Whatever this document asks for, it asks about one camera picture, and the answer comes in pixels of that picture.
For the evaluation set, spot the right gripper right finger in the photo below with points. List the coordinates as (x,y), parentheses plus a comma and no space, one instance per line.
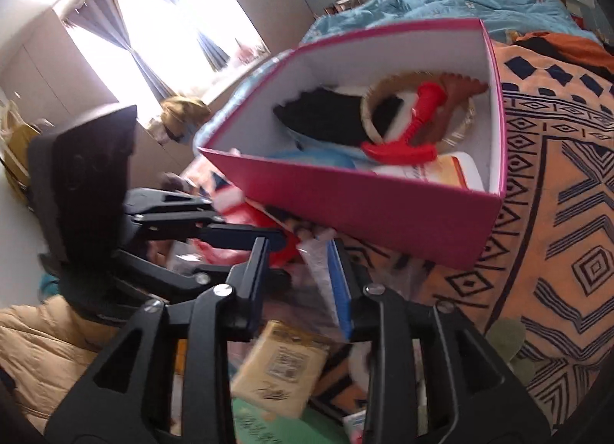
(356,313)

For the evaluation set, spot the pink cardboard storage box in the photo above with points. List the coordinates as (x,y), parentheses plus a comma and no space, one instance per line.
(371,201)

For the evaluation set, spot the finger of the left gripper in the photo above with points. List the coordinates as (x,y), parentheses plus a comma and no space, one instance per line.
(241,237)

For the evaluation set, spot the blue quilt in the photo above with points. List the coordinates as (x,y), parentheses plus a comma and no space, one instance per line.
(500,17)

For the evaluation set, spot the black cloth garment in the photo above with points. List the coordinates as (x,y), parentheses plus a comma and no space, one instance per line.
(325,115)

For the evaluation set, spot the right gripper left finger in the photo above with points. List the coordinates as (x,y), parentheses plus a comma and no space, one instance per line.
(244,309)

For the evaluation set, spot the beige padded jacket sleeve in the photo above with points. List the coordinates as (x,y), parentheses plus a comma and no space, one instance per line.
(45,349)

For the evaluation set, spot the blue window curtain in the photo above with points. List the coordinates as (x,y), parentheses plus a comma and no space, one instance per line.
(159,39)

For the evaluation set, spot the orange patterned blanket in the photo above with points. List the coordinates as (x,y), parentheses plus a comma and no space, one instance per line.
(548,262)

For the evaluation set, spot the white red cream tube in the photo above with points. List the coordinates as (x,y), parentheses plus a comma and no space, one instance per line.
(456,169)

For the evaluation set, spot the green plush keychain toy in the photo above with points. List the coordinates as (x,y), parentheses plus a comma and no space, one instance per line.
(506,336)

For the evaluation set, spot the red plastic bag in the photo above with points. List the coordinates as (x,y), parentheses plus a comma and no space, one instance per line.
(230,202)

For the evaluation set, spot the yellow wet wipes pack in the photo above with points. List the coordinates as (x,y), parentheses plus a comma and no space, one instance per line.
(281,371)

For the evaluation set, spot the orange folded cloth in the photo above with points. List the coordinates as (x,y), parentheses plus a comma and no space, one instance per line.
(576,48)

